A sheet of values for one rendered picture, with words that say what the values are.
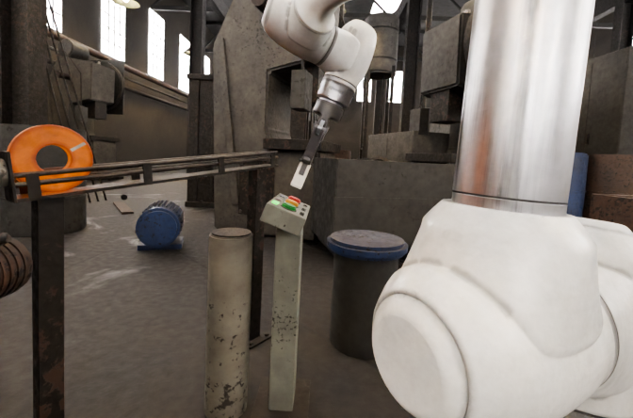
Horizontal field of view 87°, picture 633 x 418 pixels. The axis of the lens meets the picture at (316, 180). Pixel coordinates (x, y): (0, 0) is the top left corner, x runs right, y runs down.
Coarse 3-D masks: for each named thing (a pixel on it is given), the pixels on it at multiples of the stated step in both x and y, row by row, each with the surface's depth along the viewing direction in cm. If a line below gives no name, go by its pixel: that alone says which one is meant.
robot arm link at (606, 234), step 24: (600, 240) 38; (624, 240) 38; (600, 264) 37; (624, 264) 36; (600, 288) 35; (624, 288) 35; (624, 312) 34; (624, 336) 33; (624, 360) 33; (624, 384) 35; (576, 408) 38; (600, 408) 37; (624, 408) 37
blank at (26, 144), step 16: (32, 128) 72; (48, 128) 74; (64, 128) 77; (16, 144) 71; (32, 144) 73; (48, 144) 75; (64, 144) 77; (80, 144) 79; (16, 160) 71; (32, 160) 73; (80, 160) 80; (48, 176) 75; (64, 176) 78
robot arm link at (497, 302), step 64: (512, 0) 29; (576, 0) 28; (512, 64) 29; (576, 64) 28; (512, 128) 29; (576, 128) 29; (512, 192) 29; (448, 256) 29; (512, 256) 26; (576, 256) 26; (384, 320) 30; (448, 320) 25; (512, 320) 25; (576, 320) 26; (448, 384) 24; (512, 384) 24; (576, 384) 27
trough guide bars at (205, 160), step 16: (144, 160) 97; (160, 160) 100; (176, 160) 98; (192, 160) 102; (208, 160) 115; (224, 160) 119; (240, 160) 117; (256, 160) 123; (272, 160) 130; (16, 176) 69; (32, 176) 71; (80, 176) 79; (96, 176) 81; (112, 176) 84; (144, 176) 90; (32, 192) 71
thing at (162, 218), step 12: (156, 204) 251; (168, 204) 249; (144, 216) 230; (156, 216) 230; (168, 216) 232; (180, 216) 259; (144, 228) 228; (156, 228) 231; (168, 228) 233; (180, 228) 252; (144, 240) 229; (156, 240) 231; (168, 240) 234; (180, 240) 259
